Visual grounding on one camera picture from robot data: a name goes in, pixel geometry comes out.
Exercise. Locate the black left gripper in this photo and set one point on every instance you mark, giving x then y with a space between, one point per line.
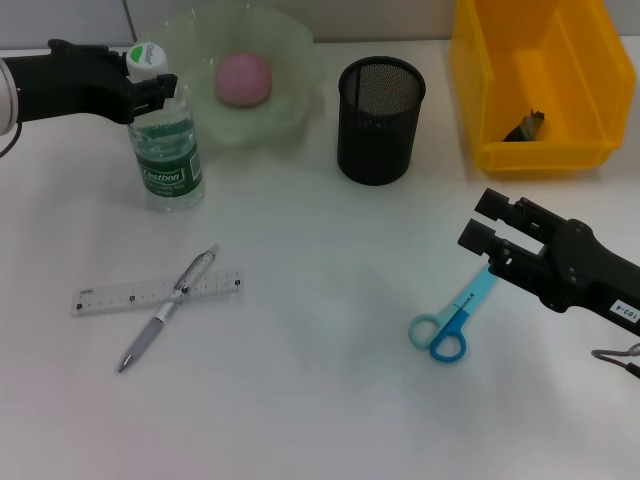
65 85

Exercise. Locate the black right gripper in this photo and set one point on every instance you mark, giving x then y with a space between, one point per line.
585 275

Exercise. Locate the clear green-label water bottle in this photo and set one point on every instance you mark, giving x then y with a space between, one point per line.
170 170

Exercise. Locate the pink peach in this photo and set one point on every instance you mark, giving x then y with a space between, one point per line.
244 80

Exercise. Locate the green plastic wrapper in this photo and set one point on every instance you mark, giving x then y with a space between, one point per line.
527 127

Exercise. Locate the blue scissors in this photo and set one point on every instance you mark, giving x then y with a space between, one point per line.
447 345

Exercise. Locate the clear plastic ruler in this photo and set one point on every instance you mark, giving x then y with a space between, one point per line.
115 300

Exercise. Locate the translucent green fruit bowl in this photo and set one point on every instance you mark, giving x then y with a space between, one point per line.
295 65

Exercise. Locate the black mesh pen cup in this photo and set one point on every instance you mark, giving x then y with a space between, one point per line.
377 140

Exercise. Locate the silver ballpoint pen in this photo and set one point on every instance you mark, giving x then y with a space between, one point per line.
150 330

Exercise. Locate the yellow plastic bin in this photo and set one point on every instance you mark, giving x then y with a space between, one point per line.
550 75

